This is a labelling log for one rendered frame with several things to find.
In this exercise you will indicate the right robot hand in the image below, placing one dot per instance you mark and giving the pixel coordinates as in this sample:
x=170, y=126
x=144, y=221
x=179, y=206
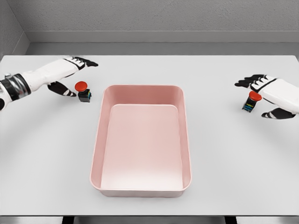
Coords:
x=278, y=92

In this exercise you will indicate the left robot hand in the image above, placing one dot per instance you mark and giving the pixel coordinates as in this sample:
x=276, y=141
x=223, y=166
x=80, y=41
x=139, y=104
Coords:
x=61, y=69

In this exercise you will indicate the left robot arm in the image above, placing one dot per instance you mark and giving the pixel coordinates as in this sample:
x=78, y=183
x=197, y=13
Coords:
x=23, y=82

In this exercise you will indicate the pink rectangular basket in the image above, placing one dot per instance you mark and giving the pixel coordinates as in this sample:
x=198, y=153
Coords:
x=140, y=142

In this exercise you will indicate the red button industrial switch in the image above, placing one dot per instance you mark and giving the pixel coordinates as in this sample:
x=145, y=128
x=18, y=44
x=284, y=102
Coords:
x=251, y=100
x=83, y=91

